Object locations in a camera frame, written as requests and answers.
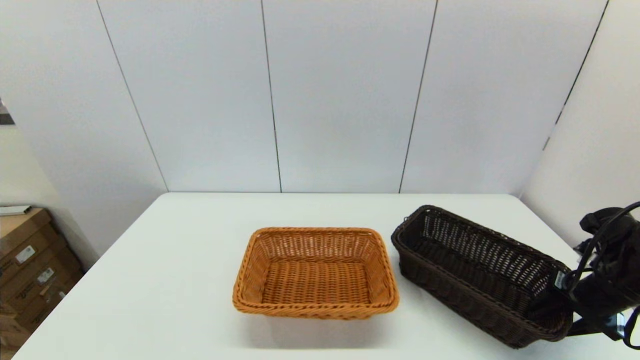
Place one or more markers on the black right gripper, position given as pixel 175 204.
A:
pixel 610 290

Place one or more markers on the dark brown wicker basket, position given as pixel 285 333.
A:
pixel 475 275

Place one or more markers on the orange wicker basket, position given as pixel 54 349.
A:
pixel 317 280

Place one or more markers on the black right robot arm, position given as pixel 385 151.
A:
pixel 615 225

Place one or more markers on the brown cardboard box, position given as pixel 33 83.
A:
pixel 50 260
pixel 55 300
pixel 20 227

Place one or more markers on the white flat object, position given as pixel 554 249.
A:
pixel 15 210

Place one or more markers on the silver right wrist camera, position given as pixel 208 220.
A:
pixel 586 256

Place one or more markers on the grey wall fixture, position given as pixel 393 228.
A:
pixel 5 114

